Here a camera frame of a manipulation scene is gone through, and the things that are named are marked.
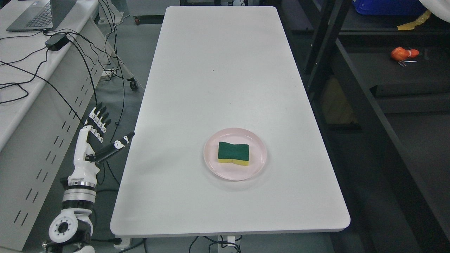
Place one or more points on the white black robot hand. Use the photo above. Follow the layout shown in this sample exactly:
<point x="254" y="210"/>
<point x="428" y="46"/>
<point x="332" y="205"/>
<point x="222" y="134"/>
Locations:
<point x="90" y="150"/>

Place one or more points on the green yellow sponge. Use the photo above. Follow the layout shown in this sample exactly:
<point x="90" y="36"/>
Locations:
<point x="233" y="153"/>

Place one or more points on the dark metal shelf rack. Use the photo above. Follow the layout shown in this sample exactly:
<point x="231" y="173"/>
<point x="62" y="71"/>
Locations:
<point x="385" y="123"/>

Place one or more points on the white side desk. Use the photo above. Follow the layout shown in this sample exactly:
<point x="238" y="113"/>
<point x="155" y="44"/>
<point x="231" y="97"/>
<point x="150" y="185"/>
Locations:
<point x="39" y="117"/>

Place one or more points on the black power adapter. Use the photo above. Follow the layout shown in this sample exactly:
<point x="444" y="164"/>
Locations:
<point x="57" y="41"/>

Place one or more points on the pink plate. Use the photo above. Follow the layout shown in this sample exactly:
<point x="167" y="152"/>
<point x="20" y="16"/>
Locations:
<point x="257" y="158"/>

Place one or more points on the grey laptop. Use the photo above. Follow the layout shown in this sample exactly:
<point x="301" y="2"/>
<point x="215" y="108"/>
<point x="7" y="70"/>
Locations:
<point x="42" y="15"/>

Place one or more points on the white table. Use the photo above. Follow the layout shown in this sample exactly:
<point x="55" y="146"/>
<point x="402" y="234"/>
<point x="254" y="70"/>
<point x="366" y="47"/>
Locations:
<point x="218" y="67"/>

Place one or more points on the blue plastic bin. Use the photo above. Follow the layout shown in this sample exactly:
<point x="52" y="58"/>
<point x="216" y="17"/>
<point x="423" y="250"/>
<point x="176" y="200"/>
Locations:
<point x="389" y="7"/>

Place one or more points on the yellow tape strip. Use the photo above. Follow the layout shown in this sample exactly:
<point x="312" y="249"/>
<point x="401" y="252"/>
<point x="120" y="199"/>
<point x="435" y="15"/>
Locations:
<point x="417" y="22"/>

